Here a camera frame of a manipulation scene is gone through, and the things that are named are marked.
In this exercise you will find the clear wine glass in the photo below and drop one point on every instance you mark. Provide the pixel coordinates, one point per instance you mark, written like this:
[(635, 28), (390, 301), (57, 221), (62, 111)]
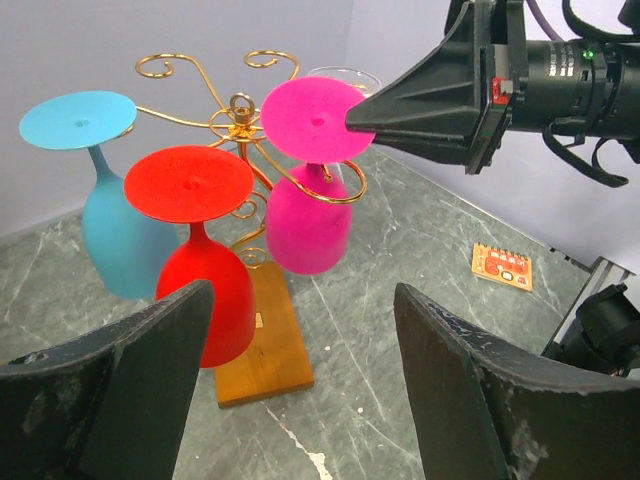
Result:
[(366, 83)]

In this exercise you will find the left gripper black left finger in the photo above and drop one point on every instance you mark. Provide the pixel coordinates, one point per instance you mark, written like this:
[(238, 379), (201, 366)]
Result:
[(112, 403)]

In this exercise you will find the gold wire wine glass rack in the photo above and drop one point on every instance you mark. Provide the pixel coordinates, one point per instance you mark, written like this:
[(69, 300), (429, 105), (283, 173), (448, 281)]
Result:
[(276, 362)]

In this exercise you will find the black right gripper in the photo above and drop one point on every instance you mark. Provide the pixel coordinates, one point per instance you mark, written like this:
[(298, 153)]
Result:
[(486, 77)]

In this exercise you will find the magenta wine glass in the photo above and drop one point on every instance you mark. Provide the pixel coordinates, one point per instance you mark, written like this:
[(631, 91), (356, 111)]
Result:
[(307, 220)]

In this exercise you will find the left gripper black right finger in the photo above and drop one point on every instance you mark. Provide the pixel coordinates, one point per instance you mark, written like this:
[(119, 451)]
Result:
[(484, 408)]

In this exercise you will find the orange printed card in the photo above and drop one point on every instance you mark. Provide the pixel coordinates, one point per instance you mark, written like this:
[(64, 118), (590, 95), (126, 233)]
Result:
[(502, 266)]

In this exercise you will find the blue wine glass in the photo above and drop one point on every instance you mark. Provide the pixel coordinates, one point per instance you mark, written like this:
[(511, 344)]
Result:
[(127, 248)]

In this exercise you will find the red wine glass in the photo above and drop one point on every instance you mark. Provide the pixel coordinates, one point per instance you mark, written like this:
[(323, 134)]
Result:
[(192, 185)]

